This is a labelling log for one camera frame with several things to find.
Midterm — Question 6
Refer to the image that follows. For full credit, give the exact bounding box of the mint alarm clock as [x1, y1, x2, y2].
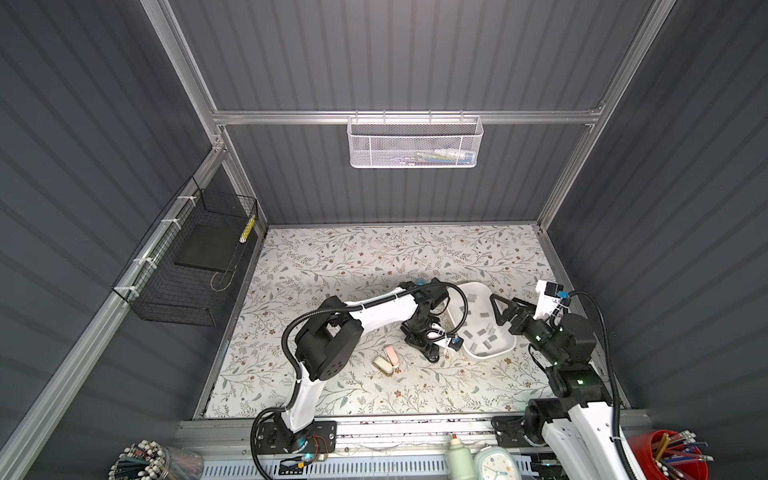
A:
[474, 447, 522, 480]

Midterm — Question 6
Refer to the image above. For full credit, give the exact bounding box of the green glue bottle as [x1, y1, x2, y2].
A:
[445, 434, 476, 480]

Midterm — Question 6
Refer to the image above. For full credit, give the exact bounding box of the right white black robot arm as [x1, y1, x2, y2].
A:
[490, 282, 646, 479]

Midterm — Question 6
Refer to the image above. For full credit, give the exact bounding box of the pink staple box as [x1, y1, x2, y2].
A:
[384, 346, 399, 368]

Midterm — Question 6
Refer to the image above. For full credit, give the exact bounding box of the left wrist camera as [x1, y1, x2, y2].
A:
[436, 335, 464, 351]

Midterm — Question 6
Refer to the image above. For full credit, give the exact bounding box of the yellow marker pen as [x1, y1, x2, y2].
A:
[239, 215, 256, 244]

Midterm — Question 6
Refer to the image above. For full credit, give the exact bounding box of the white wire mesh basket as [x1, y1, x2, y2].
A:
[346, 117, 484, 169]

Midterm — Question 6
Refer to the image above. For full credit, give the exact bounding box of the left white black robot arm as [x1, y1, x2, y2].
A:
[250, 278, 469, 455]

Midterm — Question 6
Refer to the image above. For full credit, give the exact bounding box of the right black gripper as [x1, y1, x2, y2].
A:
[491, 293, 563, 368]

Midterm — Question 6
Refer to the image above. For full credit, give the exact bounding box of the beige staple box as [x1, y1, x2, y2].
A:
[372, 356, 395, 376]

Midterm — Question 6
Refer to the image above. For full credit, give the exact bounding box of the floral table mat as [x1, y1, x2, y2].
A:
[203, 225, 555, 419]

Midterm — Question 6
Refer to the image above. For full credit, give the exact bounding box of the white plastic tray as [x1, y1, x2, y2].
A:
[447, 282, 517, 360]

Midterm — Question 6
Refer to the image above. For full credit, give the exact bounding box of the black wire basket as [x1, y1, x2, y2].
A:
[113, 181, 259, 327]

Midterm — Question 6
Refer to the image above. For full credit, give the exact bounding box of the jar of coloured pencils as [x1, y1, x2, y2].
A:
[108, 440, 204, 480]

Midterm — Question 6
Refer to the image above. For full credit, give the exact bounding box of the black stapler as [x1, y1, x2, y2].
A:
[405, 335, 440, 363]

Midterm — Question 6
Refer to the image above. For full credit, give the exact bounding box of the red pencil cup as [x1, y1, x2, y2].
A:
[629, 430, 714, 480]

